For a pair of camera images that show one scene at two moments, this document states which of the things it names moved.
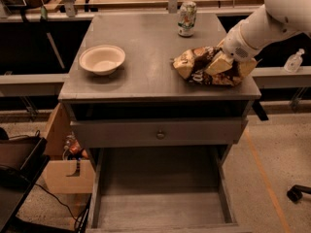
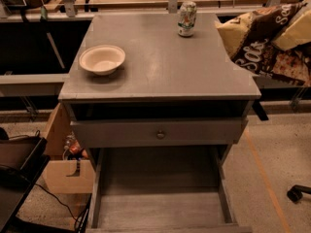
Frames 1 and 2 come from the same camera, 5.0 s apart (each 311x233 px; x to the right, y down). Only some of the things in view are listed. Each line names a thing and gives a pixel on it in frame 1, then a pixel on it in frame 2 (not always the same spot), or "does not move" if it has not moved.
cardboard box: (58, 178) does not move
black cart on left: (22, 162) does not move
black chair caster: (294, 193) does not move
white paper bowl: (102, 59) does not move
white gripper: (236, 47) -> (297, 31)
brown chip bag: (192, 64) -> (249, 40)
